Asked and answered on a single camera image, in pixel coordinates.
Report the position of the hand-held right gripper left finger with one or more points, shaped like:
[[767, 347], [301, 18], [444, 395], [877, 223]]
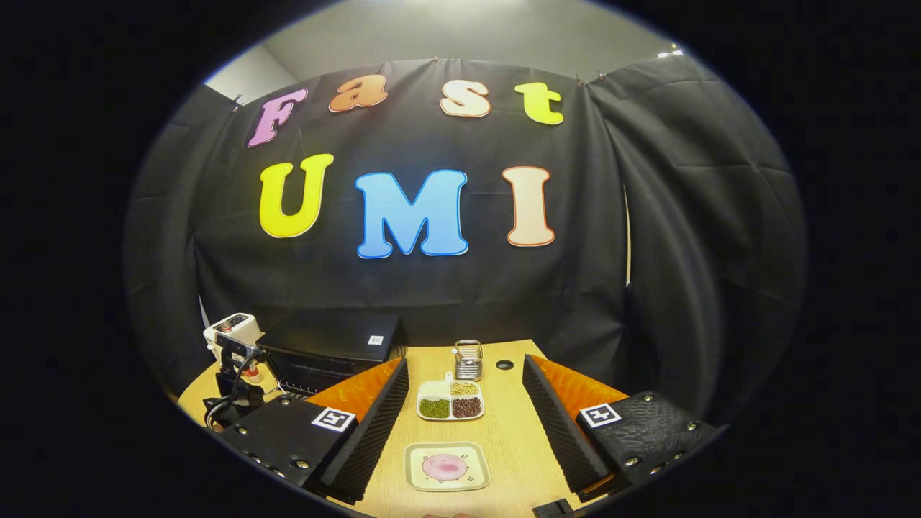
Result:
[[374, 432]]

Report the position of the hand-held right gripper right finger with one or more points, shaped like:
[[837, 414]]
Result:
[[557, 432]]

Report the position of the small ceiling light panel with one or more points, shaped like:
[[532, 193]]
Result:
[[669, 53]]

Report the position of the black backdrop cloth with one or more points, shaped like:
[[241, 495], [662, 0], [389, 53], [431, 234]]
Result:
[[460, 288]]

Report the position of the round pink food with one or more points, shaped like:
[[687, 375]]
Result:
[[445, 467]]

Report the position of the black electric oven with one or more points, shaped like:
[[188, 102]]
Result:
[[324, 338]]

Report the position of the square cream plate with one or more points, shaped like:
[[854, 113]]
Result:
[[447, 483]]

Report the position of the white divided dish with beans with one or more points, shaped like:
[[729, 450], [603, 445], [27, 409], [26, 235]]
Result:
[[451, 404]]

